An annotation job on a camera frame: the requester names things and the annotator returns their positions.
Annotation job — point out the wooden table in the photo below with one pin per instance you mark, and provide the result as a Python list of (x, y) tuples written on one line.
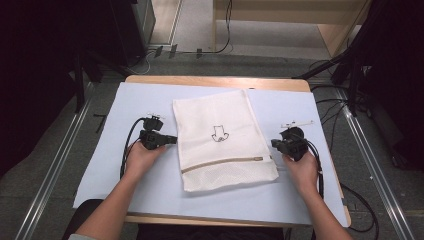
[(266, 83)]

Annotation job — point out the person's dark pants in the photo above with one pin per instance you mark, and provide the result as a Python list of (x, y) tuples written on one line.
[(213, 234)]

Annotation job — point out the light blue table mat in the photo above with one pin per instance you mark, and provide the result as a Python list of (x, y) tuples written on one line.
[(150, 193)]

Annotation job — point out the light wooden desk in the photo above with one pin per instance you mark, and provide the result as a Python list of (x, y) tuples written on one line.
[(336, 31)]

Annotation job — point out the person's left hand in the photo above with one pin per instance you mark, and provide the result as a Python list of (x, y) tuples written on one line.
[(141, 161)]

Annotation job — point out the metal floor rail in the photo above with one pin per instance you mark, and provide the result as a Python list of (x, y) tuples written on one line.
[(56, 166), (376, 173)]

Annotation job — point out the white mesh laundry bag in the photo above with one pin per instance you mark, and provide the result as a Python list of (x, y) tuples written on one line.
[(220, 146)]

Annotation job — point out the black metal stand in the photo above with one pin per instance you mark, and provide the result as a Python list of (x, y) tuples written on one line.
[(79, 86), (353, 86)]

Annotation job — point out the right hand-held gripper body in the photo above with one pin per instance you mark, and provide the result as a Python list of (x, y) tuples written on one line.
[(295, 146)]

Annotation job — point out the small black floor bracket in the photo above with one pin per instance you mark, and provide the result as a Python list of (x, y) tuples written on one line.
[(101, 120)]

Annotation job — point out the black curtain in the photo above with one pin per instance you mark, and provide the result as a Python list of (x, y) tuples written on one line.
[(396, 83), (36, 83)]

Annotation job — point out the person's right hand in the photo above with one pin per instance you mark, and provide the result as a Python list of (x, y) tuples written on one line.
[(303, 173)]

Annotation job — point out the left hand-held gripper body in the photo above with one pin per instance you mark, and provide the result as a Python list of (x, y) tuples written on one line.
[(151, 135)]

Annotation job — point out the black cabinet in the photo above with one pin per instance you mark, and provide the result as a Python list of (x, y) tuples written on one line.
[(133, 30)]

